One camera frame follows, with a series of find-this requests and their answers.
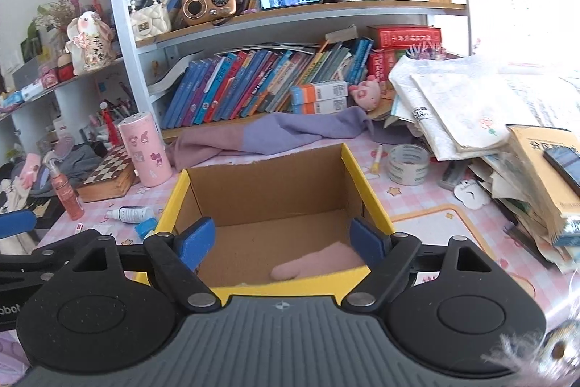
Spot purple pink cloth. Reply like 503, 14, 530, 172
166, 107, 413, 171

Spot white paper pile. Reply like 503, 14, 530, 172
389, 56, 579, 161

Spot yellow marker pen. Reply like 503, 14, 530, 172
370, 144, 384, 175

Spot yellow cardboard box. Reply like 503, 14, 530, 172
156, 143, 394, 301

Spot white bookshelf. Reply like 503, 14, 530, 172
111, 0, 469, 124

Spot white quilted handbag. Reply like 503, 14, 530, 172
130, 0, 172, 41

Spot clear tape roll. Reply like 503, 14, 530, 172
386, 144, 431, 186

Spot white dropper bottle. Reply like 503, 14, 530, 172
106, 206, 155, 225

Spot gold retro radio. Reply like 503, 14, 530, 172
181, 0, 237, 26

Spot pink cylinder container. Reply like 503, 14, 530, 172
118, 112, 172, 188

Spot orange white box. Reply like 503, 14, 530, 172
292, 97, 347, 115
290, 81, 348, 105

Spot white bunny figurine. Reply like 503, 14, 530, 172
65, 11, 116, 77

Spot pink glove on clothes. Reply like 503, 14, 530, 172
19, 153, 41, 190

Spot stack of old books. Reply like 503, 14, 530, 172
478, 125, 579, 273

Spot orange white box upper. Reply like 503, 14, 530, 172
290, 81, 348, 105

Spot pink knit glove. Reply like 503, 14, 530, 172
270, 242, 365, 281

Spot pink spray bottle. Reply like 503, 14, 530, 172
43, 150, 84, 221

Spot red thick dictionary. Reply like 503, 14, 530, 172
368, 25, 442, 50

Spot pink pig plush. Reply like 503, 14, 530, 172
348, 75, 381, 112

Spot orange white box lower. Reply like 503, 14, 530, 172
292, 97, 347, 115

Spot wooden chess board box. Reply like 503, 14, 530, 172
78, 145, 137, 202

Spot grey clothing pile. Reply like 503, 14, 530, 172
32, 143, 103, 197

